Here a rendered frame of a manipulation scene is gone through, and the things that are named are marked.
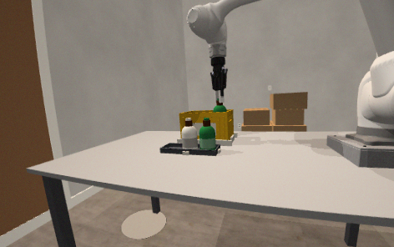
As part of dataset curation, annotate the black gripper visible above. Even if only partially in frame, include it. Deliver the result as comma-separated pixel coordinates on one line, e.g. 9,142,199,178
210,57,228,103

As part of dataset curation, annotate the cream-white bottle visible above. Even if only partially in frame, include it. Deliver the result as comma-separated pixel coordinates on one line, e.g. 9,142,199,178
182,118,198,149

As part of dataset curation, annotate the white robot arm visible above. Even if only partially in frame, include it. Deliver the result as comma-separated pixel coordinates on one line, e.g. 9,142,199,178
187,0,394,146

